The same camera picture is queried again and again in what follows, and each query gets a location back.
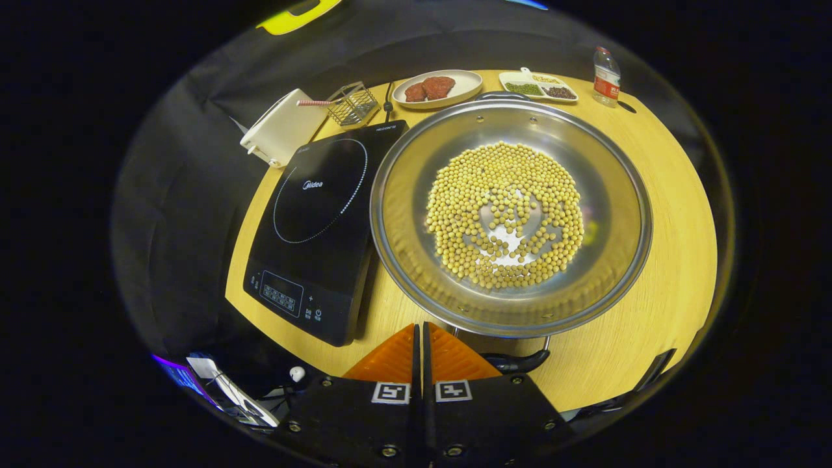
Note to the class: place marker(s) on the black table grommet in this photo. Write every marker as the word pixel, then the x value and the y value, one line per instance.
pixel 626 107

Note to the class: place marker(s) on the pile of soybeans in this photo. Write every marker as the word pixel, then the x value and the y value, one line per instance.
pixel 468 188

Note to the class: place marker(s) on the white toaster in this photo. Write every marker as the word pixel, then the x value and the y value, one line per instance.
pixel 283 130

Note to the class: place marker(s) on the white divided bean dish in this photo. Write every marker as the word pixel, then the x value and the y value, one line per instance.
pixel 536 89

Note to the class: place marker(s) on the red meat slices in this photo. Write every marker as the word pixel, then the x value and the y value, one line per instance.
pixel 432 88

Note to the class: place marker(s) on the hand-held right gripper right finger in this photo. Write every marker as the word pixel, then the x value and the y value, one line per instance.
pixel 487 422

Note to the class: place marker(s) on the black induction cooktop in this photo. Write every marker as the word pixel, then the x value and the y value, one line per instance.
pixel 312 260

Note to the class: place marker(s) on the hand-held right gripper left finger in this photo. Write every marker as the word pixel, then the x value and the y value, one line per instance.
pixel 351 422

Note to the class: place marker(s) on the pink striped straw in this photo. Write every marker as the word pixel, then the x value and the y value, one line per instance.
pixel 314 102

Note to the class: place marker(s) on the white round plate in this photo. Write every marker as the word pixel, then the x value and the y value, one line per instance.
pixel 465 84

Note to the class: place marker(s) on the clear plastic water bottle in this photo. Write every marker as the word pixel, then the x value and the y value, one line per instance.
pixel 606 81

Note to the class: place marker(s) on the stainless steel pot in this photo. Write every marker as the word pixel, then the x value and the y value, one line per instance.
pixel 403 214

